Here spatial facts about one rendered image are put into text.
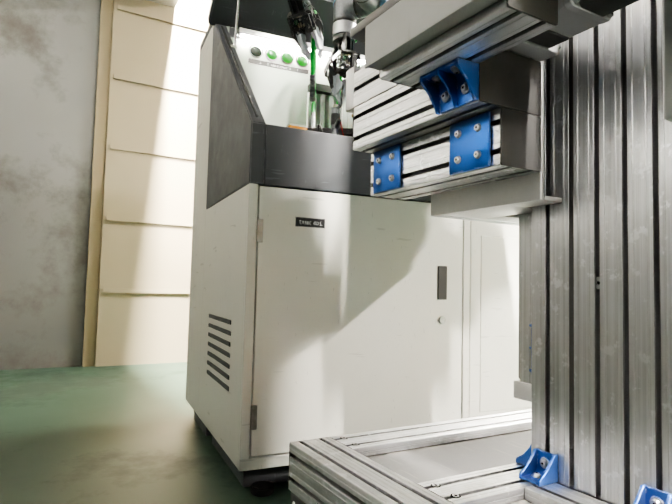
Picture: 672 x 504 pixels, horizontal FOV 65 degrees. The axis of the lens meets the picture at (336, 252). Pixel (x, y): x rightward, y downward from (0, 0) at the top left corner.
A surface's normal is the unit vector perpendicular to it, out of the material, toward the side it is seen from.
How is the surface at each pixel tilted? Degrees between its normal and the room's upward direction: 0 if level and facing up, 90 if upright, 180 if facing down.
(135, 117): 90
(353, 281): 90
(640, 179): 90
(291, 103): 90
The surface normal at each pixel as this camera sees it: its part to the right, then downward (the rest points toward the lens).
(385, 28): -0.87, -0.05
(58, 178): 0.50, -0.04
